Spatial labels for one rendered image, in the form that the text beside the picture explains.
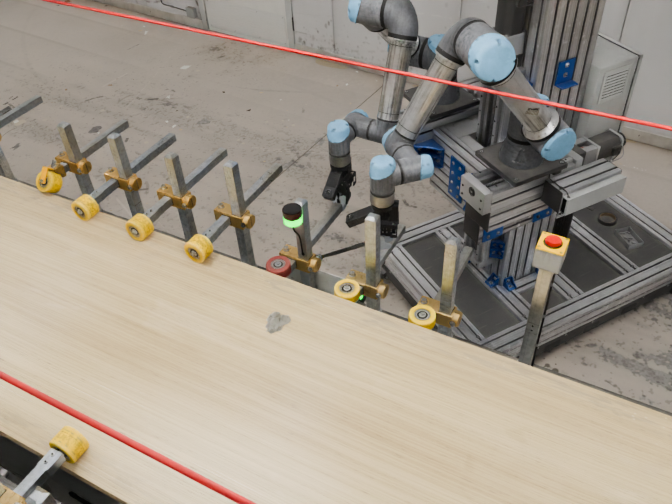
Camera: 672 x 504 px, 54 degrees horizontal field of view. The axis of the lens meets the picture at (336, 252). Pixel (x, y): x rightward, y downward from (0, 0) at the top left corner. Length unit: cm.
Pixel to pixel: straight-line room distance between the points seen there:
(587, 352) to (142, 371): 199
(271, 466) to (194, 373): 37
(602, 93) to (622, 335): 118
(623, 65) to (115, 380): 200
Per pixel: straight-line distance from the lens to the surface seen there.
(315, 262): 219
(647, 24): 429
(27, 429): 195
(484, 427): 176
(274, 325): 196
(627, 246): 340
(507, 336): 285
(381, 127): 228
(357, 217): 207
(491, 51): 185
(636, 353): 325
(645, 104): 448
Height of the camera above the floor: 236
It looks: 42 degrees down
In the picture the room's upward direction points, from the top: 3 degrees counter-clockwise
